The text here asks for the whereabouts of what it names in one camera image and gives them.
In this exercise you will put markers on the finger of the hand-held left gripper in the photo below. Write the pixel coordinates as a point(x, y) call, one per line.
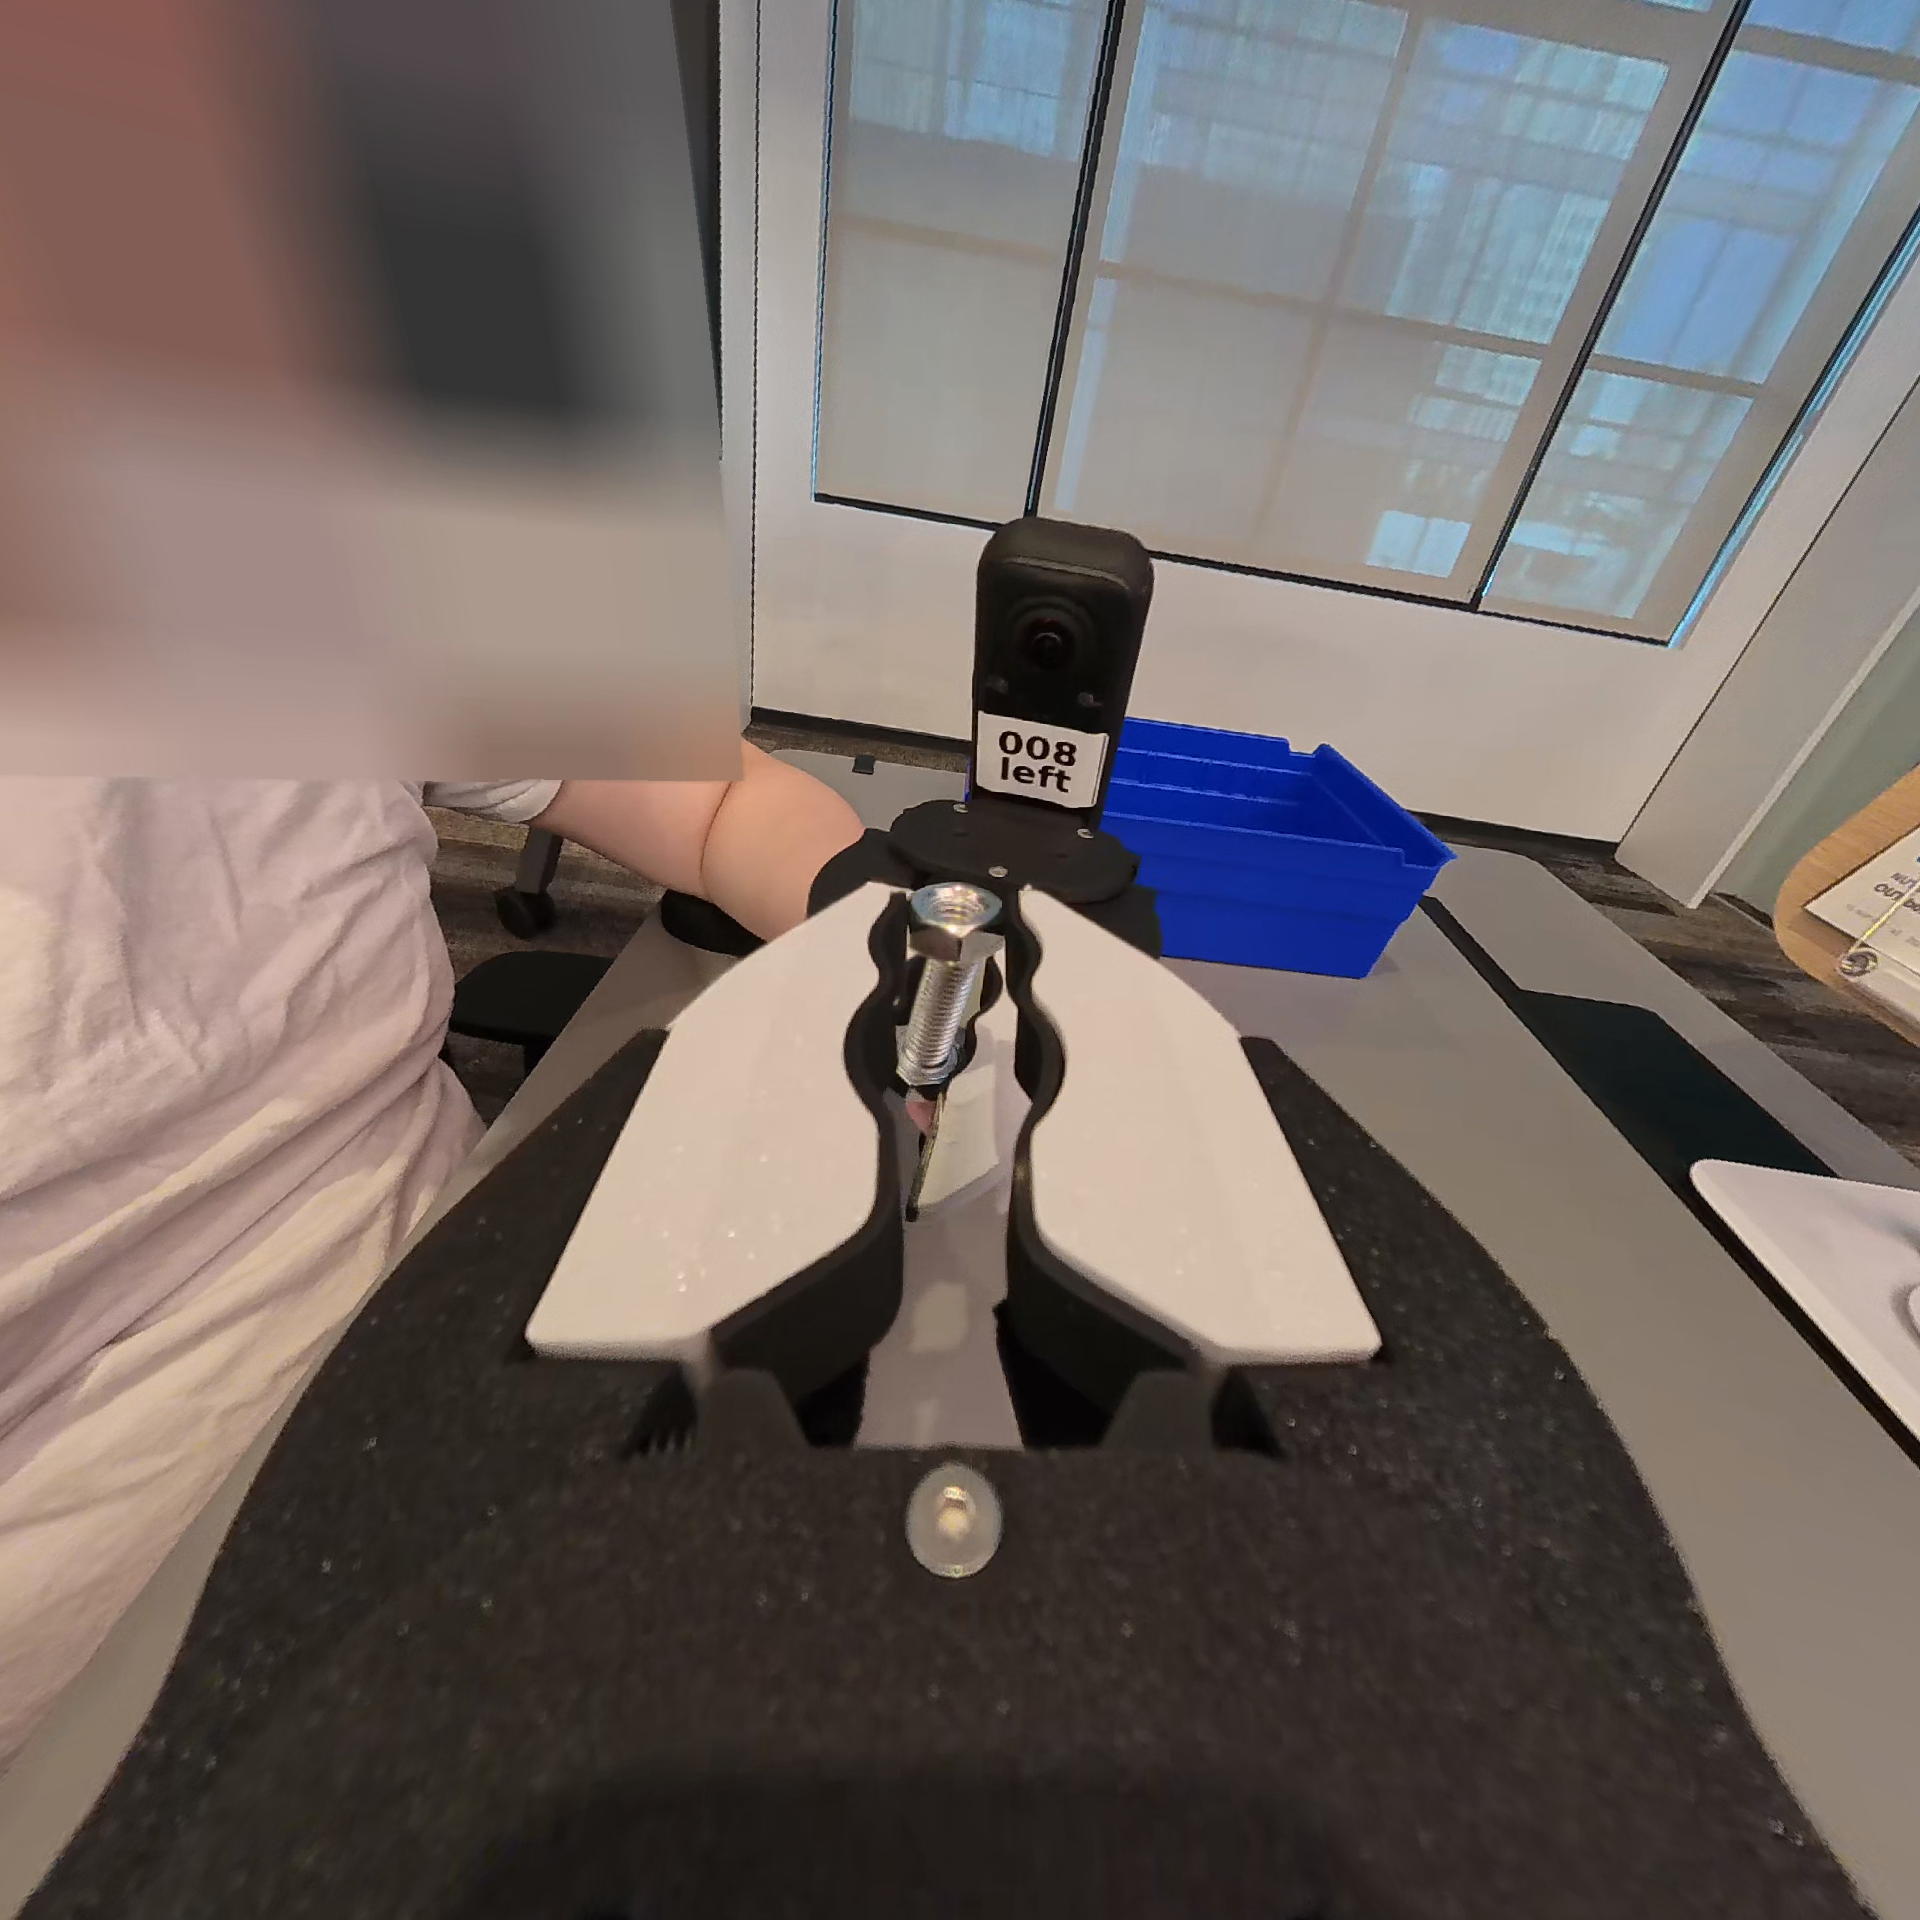
point(965, 1147)

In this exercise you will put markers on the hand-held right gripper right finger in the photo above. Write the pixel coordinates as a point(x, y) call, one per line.
point(1186, 1201)

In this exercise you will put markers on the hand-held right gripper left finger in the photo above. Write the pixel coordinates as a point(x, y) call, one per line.
point(705, 1201)

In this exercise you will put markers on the large steel bolt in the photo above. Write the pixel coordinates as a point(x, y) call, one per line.
point(936, 1005)

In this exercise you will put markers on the blue plastic bin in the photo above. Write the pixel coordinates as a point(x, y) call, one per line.
point(1278, 902)

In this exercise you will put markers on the person's left forearm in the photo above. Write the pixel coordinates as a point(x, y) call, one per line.
point(749, 857)

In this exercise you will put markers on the black chair armrest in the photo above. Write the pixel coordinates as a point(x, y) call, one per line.
point(528, 1000)

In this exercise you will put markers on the large window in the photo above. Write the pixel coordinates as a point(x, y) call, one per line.
point(1278, 223)

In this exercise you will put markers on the wooden board document stand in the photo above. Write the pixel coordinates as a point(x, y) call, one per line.
point(1801, 1246)

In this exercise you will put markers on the printed instruction poster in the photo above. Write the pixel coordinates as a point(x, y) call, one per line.
point(1883, 902)

